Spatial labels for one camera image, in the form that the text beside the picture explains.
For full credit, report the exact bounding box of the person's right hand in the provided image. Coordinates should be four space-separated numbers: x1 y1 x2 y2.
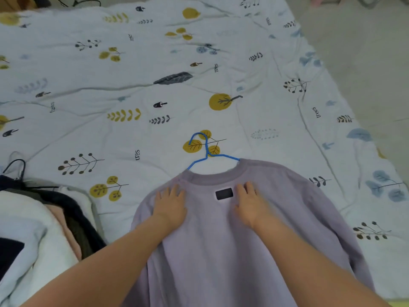
234 181 272 231

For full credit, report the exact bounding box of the person's left hand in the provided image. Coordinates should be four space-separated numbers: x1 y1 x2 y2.
153 184 188 232

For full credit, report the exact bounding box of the lilac t-shirt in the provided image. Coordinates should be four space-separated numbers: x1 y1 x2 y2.
123 158 376 307

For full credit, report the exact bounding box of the blue plastic hanger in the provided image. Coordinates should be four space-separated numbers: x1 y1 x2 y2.
186 132 241 171

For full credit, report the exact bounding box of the beige grey cardigan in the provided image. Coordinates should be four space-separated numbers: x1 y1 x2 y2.
24 178 108 240

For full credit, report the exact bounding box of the cream padded jacket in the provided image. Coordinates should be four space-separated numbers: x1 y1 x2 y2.
0 190 81 307

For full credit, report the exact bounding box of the person's left forearm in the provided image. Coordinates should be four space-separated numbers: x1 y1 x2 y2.
19 217 179 307

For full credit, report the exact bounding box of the person's right forearm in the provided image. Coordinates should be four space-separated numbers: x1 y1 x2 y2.
252 215 392 307

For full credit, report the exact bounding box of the black power cable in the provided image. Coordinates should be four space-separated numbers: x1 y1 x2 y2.
52 0 102 7

